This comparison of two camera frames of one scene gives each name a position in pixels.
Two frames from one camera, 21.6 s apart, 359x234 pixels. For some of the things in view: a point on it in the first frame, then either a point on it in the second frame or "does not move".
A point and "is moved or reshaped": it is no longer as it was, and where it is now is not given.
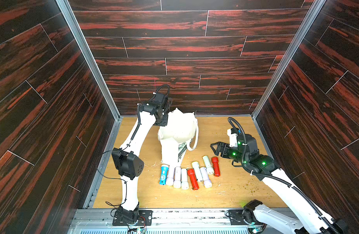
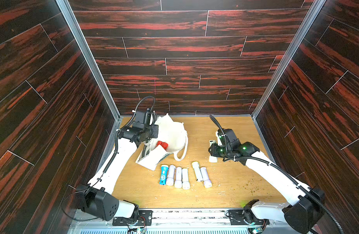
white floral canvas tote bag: [174, 137] is moved or reshaped
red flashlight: [216, 167] to [165, 145]
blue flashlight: [164, 173] does not move
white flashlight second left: [177, 183] does not move
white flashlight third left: [185, 185] does not move
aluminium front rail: [163, 221] does not move
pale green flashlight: [209, 169] to [212, 159]
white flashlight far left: [169, 180] does not move
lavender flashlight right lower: [207, 182] does not move
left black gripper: [165, 121] to [154, 128]
